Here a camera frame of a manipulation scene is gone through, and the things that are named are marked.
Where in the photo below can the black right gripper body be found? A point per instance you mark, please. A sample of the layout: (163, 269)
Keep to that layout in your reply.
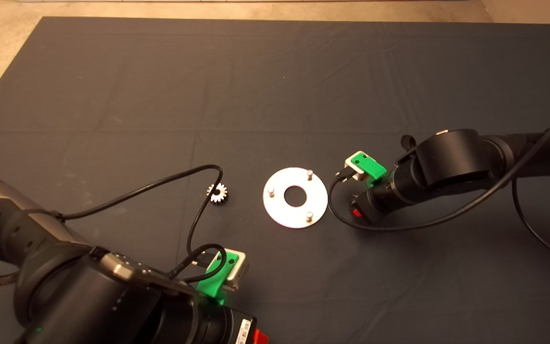
(376, 203)

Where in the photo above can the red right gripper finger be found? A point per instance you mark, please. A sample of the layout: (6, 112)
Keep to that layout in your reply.
(356, 213)

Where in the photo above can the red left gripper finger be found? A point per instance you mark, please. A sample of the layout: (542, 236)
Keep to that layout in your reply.
(260, 338)

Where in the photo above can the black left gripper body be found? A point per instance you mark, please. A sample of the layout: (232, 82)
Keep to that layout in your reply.
(225, 328)

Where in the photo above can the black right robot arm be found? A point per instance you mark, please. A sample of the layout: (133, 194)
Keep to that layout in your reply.
(451, 157)

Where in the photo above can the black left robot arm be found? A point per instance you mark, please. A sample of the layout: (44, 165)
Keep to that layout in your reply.
(65, 296)

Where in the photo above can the round metal carrier plate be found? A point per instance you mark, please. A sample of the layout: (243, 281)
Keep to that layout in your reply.
(280, 210)

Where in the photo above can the shiny steel planetary gear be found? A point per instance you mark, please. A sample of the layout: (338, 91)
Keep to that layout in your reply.
(220, 196)

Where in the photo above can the dark grey table cloth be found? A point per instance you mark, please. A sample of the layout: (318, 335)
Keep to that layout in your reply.
(275, 95)

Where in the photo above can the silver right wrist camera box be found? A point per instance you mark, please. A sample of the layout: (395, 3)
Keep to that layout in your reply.
(355, 172)

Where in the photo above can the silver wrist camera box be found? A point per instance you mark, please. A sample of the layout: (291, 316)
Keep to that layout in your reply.
(239, 274)
(355, 172)

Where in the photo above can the green right camera mount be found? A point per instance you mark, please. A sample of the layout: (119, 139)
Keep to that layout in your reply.
(368, 164)

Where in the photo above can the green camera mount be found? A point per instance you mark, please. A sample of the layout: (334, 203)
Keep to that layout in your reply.
(210, 288)
(368, 164)

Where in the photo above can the green left camera mount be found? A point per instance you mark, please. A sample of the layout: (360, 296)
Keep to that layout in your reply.
(210, 288)

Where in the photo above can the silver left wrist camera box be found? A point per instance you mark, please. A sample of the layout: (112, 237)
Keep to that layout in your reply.
(239, 274)

